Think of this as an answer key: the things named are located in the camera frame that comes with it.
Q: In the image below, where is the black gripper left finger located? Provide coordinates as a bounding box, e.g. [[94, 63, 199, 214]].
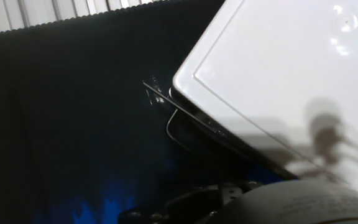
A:
[[118, 186, 222, 224]]

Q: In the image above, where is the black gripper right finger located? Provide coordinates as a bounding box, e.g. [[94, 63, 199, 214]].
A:
[[221, 180, 262, 203]]

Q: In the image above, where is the blue mountain print mat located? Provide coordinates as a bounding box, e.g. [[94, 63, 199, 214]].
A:
[[0, 0, 358, 224]]

